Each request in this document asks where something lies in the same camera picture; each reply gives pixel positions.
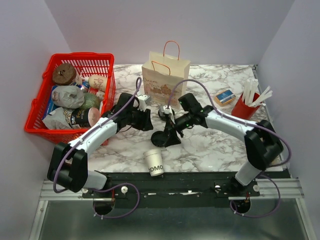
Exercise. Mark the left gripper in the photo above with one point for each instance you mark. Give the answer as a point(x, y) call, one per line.
point(145, 123)

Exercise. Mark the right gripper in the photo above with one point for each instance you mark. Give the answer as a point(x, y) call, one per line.
point(172, 139)

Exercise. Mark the white paper coffee cup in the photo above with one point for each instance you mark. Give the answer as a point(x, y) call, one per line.
point(154, 162)

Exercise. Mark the black coffee cup lid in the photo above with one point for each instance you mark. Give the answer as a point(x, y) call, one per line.
point(159, 139)

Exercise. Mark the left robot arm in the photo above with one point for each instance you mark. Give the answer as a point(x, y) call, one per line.
point(69, 162)

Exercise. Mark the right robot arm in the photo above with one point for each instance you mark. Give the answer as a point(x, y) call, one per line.
point(261, 143)

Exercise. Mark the paper takeout bag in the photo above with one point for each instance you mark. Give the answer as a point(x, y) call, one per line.
point(162, 74)

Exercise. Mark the green avocado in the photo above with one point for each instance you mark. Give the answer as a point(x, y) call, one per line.
point(90, 101)

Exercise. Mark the beige printed bottle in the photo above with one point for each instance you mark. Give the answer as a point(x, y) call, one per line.
point(97, 82)

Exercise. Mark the black food cup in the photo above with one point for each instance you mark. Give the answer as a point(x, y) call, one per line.
point(84, 118)

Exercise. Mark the blue orange card box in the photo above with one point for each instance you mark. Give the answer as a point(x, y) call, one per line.
point(225, 98)

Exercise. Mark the red straw cup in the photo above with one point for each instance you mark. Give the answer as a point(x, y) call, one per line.
point(243, 111)

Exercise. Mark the grey crumpled bag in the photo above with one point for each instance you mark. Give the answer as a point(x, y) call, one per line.
point(69, 96)

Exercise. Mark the silver snack bag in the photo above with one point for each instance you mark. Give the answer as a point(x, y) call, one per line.
point(58, 119)

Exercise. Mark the white wrapped straws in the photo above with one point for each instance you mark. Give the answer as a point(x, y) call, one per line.
point(249, 92)

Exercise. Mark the blue flat package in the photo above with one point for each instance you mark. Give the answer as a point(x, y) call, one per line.
point(50, 104)

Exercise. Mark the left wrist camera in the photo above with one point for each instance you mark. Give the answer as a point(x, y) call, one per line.
point(143, 100)

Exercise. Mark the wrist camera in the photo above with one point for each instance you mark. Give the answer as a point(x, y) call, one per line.
point(143, 100)
point(165, 111)

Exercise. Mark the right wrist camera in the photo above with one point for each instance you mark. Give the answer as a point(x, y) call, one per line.
point(165, 111)

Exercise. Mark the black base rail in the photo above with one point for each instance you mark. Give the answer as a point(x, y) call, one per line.
point(181, 190)

